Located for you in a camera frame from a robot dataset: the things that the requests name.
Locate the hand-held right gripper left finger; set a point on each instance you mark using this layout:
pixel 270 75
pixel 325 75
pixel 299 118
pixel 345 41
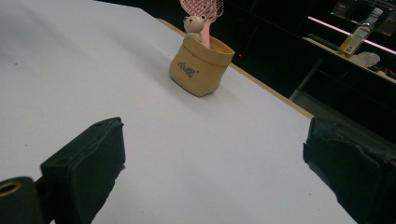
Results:
pixel 84 168

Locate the pink light strip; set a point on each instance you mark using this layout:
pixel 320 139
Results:
pixel 333 28

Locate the white metal desk frame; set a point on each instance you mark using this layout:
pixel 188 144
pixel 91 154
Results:
pixel 306 80

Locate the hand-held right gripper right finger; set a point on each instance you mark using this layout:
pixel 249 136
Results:
pixel 355 168

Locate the tan holder with bear figure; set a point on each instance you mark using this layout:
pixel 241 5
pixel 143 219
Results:
pixel 199 71

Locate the pink hairbrush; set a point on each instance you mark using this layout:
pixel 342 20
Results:
pixel 205 34

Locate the clear bottle with yellow liquid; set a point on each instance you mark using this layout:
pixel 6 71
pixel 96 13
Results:
pixel 358 34

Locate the white crumpled cloth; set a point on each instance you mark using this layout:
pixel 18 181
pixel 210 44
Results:
pixel 367 59

